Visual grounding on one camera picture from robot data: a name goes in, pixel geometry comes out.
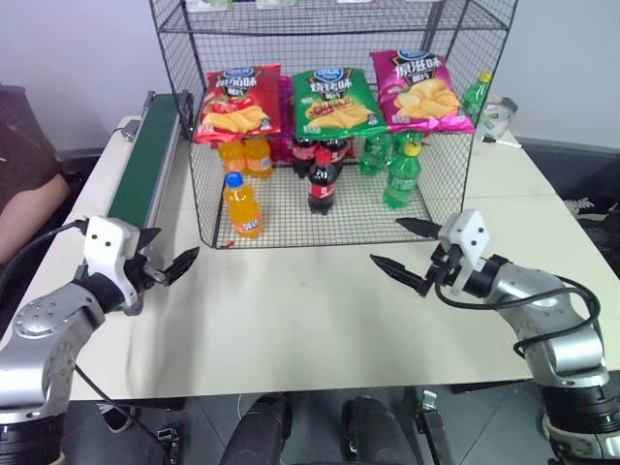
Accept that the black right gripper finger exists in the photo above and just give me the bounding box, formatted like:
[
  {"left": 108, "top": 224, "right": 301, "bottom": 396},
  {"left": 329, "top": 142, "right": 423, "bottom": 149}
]
[
  {"left": 395, "top": 217, "right": 442, "bottom": 240},
  {"left": 369, "top": 253, "right": 433, "bottom": 298}
]

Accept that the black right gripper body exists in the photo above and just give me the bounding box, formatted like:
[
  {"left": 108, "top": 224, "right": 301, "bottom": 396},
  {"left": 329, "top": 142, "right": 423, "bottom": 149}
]
[{"left": 425, "top": 243, "right": 465, "bottom": 295}]

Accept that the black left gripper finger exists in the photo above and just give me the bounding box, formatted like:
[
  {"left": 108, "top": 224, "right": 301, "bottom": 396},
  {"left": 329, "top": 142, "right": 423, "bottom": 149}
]
[
  {"left": 161, "top": 245, "right": 202, "bottom": 288},
  {"left": 138, "top": 227, "right": 163, "bottom": 256}
]

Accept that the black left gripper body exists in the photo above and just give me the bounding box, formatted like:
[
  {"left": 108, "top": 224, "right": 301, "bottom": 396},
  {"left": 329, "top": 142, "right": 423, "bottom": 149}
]
[{"left": 125, "top": 250, "right": 169, "bottom": 295}]

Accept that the green conveyor belt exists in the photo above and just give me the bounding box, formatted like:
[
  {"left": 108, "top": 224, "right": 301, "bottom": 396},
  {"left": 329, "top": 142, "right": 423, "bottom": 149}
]
[{"left": 105, "top": 90, "right": 183, "bottom": 230}]

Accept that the green soda bottle yellow cap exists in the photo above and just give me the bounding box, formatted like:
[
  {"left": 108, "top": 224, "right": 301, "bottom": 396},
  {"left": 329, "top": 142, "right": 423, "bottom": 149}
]
[
  {"left": 382, "top": 139, "right": 424, "bottom": 210},
  {"left": 459, "top": 72, "right": 494, "bottom": 122}
]

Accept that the orange soda bottle blue cap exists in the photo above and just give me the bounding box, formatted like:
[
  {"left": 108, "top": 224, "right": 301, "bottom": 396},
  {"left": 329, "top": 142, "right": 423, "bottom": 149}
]
[{"left": 223, "top": 171, "right": 264, "bottom": 239}]

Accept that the cola bottle red cap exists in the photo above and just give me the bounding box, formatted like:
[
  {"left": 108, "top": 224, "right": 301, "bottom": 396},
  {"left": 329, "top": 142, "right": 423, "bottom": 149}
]
[{"left": 307, "top": 149, "right": 341, "bottom": 216}]

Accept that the white marker pen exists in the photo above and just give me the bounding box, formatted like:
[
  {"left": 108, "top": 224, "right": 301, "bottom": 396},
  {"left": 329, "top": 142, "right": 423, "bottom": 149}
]
[{"left": 482, "top": 136, "right": 524, "bottom": 150}]

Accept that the magenta chip bag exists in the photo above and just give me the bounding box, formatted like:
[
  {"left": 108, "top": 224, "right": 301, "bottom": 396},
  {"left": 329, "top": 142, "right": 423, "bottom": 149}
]
[{"left": 369, "top": 48, "right": 476, "bottom": 135}]

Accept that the green chip bag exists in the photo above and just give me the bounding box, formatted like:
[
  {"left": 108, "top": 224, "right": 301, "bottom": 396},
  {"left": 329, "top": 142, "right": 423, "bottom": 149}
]
[{"left": 290, "top": 67, "right": 388, "bottom": 140}]

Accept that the black chair with white part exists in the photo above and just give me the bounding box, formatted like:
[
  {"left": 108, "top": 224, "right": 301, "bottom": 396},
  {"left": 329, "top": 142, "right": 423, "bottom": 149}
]
[{"left": 559, "top": 192, "right": 620, "bottom": 280}]

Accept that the dark rounded shape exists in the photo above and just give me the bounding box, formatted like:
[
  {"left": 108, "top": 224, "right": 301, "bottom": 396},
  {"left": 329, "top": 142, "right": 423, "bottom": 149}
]
[
  {"left": 340, "top": 394, "right": 414, "bottom": 465},
  {"left": 219, "top": 392, "right": 294, "bottom": 465}
]

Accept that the red chip bag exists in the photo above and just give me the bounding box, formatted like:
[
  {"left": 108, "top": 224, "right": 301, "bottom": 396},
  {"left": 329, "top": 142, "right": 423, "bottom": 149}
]
[{"left": 193, "top": 63, "right": 284, "bottom": 145}]

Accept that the person's dark brown shirt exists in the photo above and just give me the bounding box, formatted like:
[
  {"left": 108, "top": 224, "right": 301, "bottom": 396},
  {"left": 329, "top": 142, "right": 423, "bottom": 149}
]
[{"left": 0, "top": 83, "right": 64, "bottom": 214}]

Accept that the magenta snack bag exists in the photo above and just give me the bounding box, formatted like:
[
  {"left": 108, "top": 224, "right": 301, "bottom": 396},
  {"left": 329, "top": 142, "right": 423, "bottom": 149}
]
[{"left": 275, "top": 75, "right": 296, "bottom": 164}]

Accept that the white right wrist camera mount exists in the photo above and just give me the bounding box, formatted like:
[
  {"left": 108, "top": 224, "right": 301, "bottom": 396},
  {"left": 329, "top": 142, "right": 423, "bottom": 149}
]
[{"left": 437, "top": 209, "right": 493, "bottom": 297}]

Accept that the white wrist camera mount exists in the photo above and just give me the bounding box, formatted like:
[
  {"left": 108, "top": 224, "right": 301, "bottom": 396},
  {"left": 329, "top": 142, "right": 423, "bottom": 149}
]
[
  {"left": 80, "top": 215, "right": 143, "bottom": 317},
  {"left": 437, "top": 209, "right": 493, "bottom": 297}
]

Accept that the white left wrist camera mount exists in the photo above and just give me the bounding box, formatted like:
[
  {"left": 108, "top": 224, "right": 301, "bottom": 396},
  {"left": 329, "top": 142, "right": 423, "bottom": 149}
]
[{"left": 80, "top": 215, "right": 143, "bottom": 317}]

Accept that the black wire rack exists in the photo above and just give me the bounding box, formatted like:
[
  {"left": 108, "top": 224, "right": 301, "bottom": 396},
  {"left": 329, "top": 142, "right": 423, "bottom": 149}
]
[{"left": 147, "top": 0, "right": 520, "bottom": 250}]

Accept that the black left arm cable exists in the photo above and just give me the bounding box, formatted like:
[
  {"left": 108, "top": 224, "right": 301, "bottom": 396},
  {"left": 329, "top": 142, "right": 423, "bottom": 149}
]
[{"left": 0, "top": 218, "right": 90, "bottom": 294}]

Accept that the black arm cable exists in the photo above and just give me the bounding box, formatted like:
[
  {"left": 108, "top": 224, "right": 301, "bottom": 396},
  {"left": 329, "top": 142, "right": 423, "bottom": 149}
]
[
  {"left": 432, "top": 273, "right": 605, "bottom": 359},
  {"left": 0, "top": 218, "right": 90, "bottom": 294}
]

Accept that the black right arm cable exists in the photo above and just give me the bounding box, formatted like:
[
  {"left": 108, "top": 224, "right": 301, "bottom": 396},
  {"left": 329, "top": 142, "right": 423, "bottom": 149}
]
[{"left": 432, "top": 273, "right": 605, "bottom": 359}]

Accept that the metal table bracket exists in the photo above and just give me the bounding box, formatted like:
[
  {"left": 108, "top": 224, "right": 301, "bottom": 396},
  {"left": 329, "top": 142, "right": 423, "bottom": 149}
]
[{"left": 415, "top": 388, "right": 450, "bottom": 465}]

